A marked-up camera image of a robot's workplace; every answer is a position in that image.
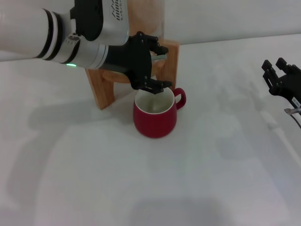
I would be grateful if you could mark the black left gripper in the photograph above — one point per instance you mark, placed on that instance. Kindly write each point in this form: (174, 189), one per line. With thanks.
(131, 61)

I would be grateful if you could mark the glass water dispenser jar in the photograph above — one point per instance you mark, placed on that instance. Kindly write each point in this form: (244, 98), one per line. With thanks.
(150, 16)

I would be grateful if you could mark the wooden dispenser stand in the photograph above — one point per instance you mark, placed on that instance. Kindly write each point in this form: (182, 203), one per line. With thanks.
(170, 68)

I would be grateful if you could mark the chrome dispenser faucet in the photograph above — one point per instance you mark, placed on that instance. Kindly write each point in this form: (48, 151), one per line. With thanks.
(160, 57)

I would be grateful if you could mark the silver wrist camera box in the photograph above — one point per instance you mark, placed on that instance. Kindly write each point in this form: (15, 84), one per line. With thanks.
(113, 23)

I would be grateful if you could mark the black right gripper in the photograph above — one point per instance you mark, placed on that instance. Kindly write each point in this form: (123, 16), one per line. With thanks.
(290, 87)

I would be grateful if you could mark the red ceramic cup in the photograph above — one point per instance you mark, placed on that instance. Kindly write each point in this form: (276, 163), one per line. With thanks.
(152, 122)

